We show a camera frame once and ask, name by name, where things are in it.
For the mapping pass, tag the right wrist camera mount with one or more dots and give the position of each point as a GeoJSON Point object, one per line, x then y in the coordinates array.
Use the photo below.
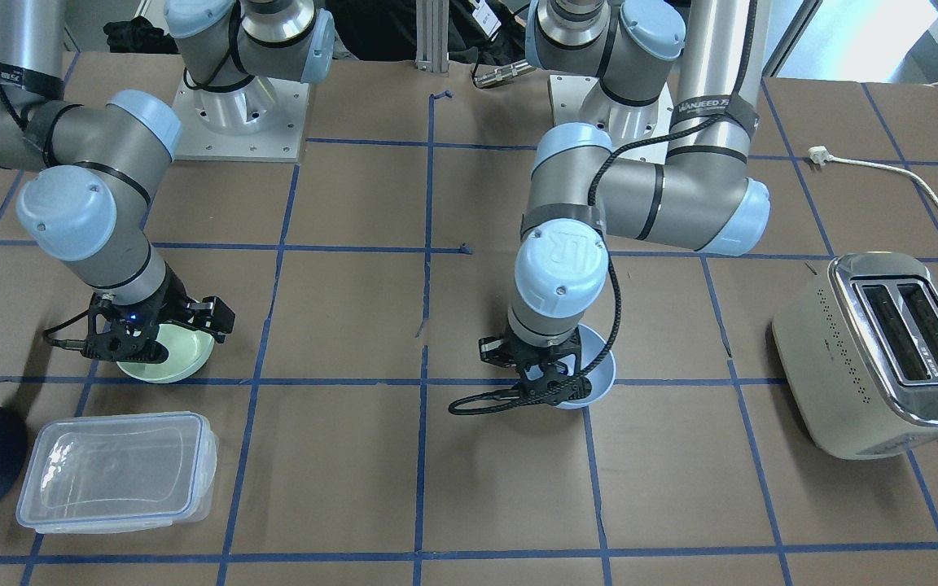
{"type": "Point", "coordinates": [116, 333]}

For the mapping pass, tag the green bowl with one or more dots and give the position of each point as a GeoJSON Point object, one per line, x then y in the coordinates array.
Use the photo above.
{"type": "Point", "coordinates": [187, 352]}

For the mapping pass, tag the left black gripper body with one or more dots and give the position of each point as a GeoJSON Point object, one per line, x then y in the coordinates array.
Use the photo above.
{"type": "Point", "coordinates": [493, 349]}

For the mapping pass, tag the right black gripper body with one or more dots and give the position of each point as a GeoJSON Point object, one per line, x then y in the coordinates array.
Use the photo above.
{"type": "Point", "coordinates": [169, 303]}

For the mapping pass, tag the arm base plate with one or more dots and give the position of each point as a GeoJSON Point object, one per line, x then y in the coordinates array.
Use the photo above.
{"type": "Point", "coordinates": [580, 99]}
{"type": "Point", "coordinates": [262, 122]}

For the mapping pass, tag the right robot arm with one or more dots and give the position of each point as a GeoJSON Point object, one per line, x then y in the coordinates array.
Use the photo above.
{"type": "Point", "coordinates": [97, 168]}

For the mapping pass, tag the blue bowl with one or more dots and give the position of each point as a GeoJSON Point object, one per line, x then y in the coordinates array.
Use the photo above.
{"type": "Point", "coordinates": [602, 377]}

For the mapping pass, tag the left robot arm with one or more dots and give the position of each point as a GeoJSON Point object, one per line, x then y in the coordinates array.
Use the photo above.
{"type": "Point", "coordinates": [686, 188]}

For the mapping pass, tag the aluminium frame post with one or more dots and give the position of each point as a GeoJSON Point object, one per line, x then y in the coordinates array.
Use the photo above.
{"type": "Point", "coordinates": [432, 19]}

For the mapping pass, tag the cream and chrome toaster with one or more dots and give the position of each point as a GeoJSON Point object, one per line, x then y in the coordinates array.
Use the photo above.
{"type": "Point", "coordinates": [859, 347]}

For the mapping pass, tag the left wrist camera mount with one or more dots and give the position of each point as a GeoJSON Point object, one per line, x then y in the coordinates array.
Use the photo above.
{"type": "Point", "coordinates": [550, 392]}

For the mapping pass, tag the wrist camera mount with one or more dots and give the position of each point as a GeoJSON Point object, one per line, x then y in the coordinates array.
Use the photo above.
{"type": "Point", "coordinates": [116, 333]}
{"type": "Point", "coordinates": [550, 392]}

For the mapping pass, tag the clear plastic food container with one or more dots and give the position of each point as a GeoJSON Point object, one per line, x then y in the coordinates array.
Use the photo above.
{"type": "Point", "coordinates": [110, 474]}

